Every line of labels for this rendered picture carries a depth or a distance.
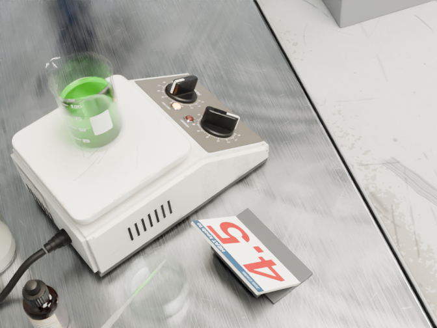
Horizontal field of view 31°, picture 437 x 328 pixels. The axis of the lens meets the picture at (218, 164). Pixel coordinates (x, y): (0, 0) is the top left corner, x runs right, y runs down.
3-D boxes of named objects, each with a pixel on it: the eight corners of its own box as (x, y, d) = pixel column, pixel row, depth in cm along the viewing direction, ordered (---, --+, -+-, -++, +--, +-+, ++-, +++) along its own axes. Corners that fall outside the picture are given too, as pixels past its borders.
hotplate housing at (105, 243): (191, 88, 83) (182, 32, 76) (272, 163, 76) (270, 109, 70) (7, 205, 76) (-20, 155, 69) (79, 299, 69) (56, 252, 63)
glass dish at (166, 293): (194, 267, 70) (192, 254, 68) (183, 323, 67) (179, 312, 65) (134, 261, 71) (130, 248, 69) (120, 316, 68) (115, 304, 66)
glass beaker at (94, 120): (141, 123, 70) (125, 58, 63) (105, 166, 67) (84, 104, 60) (87, 99, 72) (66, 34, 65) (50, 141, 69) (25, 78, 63)
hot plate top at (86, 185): (119, 76, 74) (118, 69, 73) (197, 151, 68) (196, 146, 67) (8, 144, 70) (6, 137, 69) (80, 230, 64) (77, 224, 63)
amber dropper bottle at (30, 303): (44, 302, 69) (21, 263, 64) (75, 311, 68) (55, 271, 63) (29, 333, 67) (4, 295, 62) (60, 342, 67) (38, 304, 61)
